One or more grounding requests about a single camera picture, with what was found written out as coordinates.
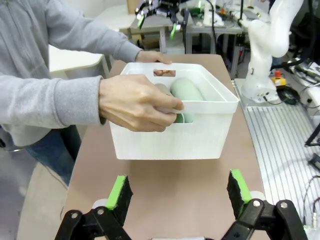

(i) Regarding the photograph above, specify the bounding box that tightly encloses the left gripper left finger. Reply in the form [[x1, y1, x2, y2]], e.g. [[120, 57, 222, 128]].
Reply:
[[54, 174, 135, 240]]

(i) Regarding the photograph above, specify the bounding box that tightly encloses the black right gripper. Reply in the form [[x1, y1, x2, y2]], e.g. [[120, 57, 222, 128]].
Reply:
[[134, 0, 190, 41]]

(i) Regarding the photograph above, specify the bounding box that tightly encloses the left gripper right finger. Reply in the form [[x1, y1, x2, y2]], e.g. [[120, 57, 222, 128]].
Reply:
[[221, 168, 309, 240]]

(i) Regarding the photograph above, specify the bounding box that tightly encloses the brown plastic cup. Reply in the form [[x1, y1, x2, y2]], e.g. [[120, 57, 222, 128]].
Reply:
[[153, 83, 174, 97]]

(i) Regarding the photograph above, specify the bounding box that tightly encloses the green plastic cup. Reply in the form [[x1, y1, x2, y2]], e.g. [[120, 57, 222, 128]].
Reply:
[[169, 77, 206, 102], [174, 112, 195, 125]]

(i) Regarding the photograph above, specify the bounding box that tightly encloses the white plastic basket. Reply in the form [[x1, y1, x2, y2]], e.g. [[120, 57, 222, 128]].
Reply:
[[109, 62, 240, 161]]

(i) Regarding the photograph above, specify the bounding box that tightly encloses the person's left forearm grey sleeve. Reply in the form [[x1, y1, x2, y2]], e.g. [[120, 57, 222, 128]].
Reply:
[[46, 13, 144, 63]]

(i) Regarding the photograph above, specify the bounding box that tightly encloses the person's right forearm grey sleeve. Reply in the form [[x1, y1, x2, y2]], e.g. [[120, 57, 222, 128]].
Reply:
[[0, 72, 107, 132]]

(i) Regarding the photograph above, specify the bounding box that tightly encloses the person's left hand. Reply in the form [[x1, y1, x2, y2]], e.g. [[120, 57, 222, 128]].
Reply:
[[135, 49, 177, 77]]

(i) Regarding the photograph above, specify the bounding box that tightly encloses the person's right hand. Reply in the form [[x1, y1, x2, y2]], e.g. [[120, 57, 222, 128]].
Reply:
[[98, 74, 186, 133]]

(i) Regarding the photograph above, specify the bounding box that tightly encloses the cardboard panel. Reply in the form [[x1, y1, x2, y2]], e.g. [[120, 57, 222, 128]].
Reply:
[[126, 0, 142, 15]]

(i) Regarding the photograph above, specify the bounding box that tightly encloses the white side table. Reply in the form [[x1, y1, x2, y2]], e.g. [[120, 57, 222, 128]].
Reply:
[[48, 44, 112, 81]]

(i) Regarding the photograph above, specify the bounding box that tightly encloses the yellow emergency stop button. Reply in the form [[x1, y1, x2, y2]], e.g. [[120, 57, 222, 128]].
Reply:
[[270, 69, 286, 88]]

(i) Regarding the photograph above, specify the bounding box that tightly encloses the person in grey hoodie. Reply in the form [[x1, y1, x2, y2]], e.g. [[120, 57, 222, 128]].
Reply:
[[0, 0, 83, 187]]

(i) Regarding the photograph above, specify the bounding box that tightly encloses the aluminium frame workbench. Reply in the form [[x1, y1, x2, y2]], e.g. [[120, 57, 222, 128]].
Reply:
[[183, 7, 251, 78]]

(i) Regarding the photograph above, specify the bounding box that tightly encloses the aluminium slotted base plate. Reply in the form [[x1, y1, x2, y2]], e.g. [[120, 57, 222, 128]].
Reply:
[[231, 77, 320, 240]]

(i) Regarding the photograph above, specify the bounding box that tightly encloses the coiled black cable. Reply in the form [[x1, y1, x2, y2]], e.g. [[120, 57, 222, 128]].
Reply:
[[276, 84, 302, 107]]

